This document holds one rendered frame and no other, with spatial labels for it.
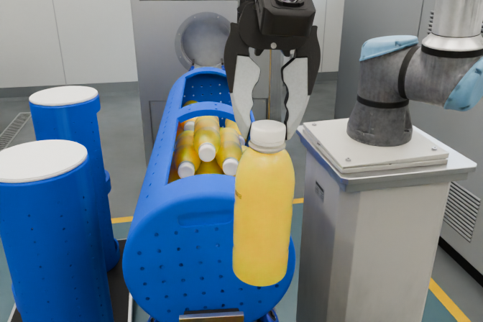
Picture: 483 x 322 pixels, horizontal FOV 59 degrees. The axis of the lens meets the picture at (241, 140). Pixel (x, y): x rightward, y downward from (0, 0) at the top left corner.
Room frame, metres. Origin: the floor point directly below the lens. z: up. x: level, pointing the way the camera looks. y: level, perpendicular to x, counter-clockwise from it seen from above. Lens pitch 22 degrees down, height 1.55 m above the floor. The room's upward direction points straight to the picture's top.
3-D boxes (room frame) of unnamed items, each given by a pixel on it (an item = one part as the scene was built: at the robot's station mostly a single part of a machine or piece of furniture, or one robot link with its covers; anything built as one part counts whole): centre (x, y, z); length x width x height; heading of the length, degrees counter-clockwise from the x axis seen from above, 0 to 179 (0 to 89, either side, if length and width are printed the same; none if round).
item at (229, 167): (0.91, 0.03, 1.11); 0.04 x 0.02 x 0.04; 95
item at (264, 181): (0.43, -0.03, 1.28); 0.07 x 0.07 x 0.18
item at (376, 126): (0.95, -0.33, 1.23); 0.15 x 0.15 x 0.10
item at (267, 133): (0.43, -0.03, 1.38); 0.04 x 0.04 x 0.02
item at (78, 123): (1.78, 0.77, 0.59); 0.28 x 0.28 x 0.88
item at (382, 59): (0.94, -0.33, 1.34); 0.13 x 0.12 x 0.14; 43
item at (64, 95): (1.78, 0.77, 1.03); 0.28 x 0.28 x 0.01
